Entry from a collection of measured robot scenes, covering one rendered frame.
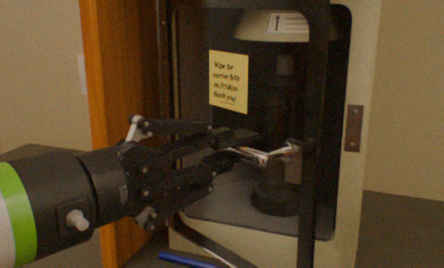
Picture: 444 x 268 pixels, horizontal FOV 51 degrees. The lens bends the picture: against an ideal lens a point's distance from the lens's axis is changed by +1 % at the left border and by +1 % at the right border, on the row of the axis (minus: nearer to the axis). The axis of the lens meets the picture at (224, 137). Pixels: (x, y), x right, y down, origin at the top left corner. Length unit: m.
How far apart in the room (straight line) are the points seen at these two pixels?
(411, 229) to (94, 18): 0.70
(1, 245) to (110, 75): 0.38
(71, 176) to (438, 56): 0.85
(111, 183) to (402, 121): 0.81
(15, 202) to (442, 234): 0.80
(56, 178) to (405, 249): 0.67
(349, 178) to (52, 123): 1.02
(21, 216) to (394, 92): 0.88
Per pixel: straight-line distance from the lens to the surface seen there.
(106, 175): 0.44
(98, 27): 0.70
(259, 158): 0.53
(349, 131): 0.69
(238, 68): 0.60
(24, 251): 0.42
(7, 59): 1.57
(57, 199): 0.42
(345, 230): 0.75
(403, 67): 1.10
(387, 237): 0.96
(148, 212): 0.52
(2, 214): 0.40
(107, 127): 0.73
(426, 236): 0.99
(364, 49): 0.66
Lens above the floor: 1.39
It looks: 18 degrees down
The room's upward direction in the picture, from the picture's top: straight up
